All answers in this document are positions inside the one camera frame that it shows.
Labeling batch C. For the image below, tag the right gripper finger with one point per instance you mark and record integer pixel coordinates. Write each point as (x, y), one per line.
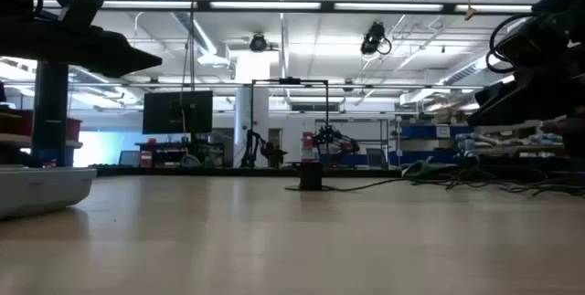
(507, 103)

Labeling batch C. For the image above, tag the wooden workbench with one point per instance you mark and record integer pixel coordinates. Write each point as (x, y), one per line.
(512, 150)

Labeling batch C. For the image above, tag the black overhead light bar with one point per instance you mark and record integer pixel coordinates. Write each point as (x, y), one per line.
(326, 6)

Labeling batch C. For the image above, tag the black vertical frame post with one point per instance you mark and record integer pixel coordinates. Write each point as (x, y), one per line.
(50, 117)

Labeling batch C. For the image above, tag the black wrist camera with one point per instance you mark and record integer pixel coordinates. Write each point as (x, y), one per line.
(82, 7)
(535, 41)

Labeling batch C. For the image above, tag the white building pillar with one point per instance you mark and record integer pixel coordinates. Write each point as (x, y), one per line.
(251, 103)

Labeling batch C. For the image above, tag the red white parts rack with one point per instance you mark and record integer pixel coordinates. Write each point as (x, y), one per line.
(308, 149)

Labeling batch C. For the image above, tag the cluttered dark desk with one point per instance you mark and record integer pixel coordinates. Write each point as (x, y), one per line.
(164, 154)

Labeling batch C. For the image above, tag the black red robot arm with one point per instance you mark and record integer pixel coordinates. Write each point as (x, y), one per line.
(333, 137)

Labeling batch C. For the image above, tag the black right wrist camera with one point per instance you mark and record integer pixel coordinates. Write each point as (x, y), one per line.
(535, 41)

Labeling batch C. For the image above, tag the grey tool case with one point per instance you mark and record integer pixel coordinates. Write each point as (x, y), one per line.
(41, 190)

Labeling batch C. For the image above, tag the small black robot arm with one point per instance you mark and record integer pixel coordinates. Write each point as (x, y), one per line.
(251, 149)

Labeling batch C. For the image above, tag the red storage bin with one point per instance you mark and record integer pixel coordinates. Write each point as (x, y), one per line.
(74, 129)

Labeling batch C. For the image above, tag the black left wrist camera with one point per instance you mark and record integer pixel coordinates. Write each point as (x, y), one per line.
(82, 7)

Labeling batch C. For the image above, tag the black monitor screen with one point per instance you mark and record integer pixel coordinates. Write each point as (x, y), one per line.
(173, 112)

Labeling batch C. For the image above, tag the person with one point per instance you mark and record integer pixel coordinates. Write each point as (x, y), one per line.
(577, 144)

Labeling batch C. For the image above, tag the blue bin shelving rack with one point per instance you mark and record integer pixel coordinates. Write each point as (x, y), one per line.
(429, 131)

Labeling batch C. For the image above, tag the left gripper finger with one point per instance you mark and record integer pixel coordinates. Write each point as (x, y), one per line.
(123, 57)

